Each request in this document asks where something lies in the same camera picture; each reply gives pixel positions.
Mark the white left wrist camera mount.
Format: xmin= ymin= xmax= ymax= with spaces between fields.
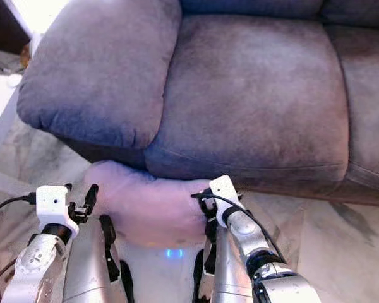
xmin=35 ymin=184 xmax=80 ymax=240

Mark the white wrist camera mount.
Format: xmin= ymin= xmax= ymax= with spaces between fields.
xmin=208 ymin=175 xmax=244 ymax=229
xmin=35 ymin=184 xmax=80 ymax=240

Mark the robot left leg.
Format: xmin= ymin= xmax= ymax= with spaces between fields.
xmin=61 ymin=215 xmax=128 ymax=303

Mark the dark wooden cabinet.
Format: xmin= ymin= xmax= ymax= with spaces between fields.
xmin=0 ymin=0 xmax=31 ymax=54

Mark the robot leg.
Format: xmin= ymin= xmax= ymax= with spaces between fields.
xmin=61 ymin=215 xmax=128 ymax=303
xmin=193 ymin=218 xmax=256 ymax=303

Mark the robot right leg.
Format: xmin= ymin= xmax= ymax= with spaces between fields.
xmin=193 ymin=218 xmax=256 ymax=303

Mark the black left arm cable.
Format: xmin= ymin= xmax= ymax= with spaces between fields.
xmin=0 ymin=194 xmax=39 ymax=303

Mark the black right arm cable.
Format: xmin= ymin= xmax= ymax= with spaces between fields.
xmin=191 ymin=191 xmax=289 ymax=263

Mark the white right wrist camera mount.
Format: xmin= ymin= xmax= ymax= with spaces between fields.
xmin=208 ymin=175 xmax=244 ymax=229

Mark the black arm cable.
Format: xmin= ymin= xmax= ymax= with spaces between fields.
xmin=0 ymin=194 xmax=39 ymax=303
xmin=191 ymin=191 xmax=289 ymax=263

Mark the pink pillow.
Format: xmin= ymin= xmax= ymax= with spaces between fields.
xmin=85 ymin=160 xmax=216 ymax=248

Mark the dark fabric sofa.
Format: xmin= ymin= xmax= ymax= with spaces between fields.
xmin=16 ymin=0 xmax=379 ymax=209

